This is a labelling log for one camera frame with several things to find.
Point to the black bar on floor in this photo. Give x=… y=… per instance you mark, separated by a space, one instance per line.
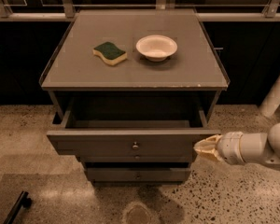
x=23 y=201

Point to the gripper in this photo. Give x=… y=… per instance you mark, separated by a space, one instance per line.
x=230 y=147

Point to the grey bottom drawer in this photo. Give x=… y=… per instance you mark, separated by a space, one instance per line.
x=137 y=171

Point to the grey drawer cabinet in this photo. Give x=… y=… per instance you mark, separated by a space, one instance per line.
x=194 y=71

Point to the grey middle drawer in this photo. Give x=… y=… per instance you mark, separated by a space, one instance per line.
x=115 y=159

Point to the green yellow sponge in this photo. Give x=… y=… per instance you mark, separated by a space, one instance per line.
x=109 y=53

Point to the grey drawer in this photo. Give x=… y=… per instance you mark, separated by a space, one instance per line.
x=135 y=127
x=115 y=159
x=137 y=171

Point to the white bowl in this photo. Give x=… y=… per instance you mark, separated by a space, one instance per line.
x=156 y=48

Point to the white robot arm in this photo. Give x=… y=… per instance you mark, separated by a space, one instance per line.
x=237 y=148

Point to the grey top drawer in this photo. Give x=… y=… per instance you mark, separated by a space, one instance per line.
x=135 y=127

